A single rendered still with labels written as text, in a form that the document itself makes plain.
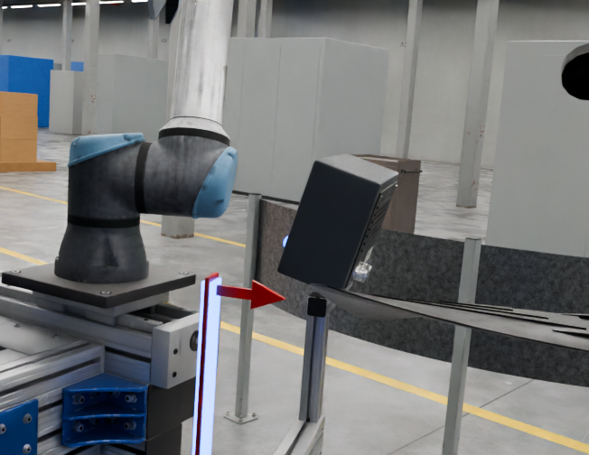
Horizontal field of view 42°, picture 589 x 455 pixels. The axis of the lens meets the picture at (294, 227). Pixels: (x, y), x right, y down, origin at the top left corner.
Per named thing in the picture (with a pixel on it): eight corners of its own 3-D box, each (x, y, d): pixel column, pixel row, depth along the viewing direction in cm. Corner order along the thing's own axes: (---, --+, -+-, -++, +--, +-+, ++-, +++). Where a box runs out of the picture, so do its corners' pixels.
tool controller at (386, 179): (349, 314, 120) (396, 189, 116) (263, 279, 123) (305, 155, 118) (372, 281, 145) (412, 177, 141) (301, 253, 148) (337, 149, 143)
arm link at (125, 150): (78, 206, 132) (80, 126, 130) (156, 212, 132) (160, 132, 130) (55, 216, 121) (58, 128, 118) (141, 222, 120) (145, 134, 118)
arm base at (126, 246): (33, 272, 125) (35, 211, 123) (99, 259, 138) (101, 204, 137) (105, 288, 118) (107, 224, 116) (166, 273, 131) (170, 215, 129)
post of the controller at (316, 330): (317, 423, 118) (327, 298, 115) (298, 421, 118) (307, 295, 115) (321, 416, 121) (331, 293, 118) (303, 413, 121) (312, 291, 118)
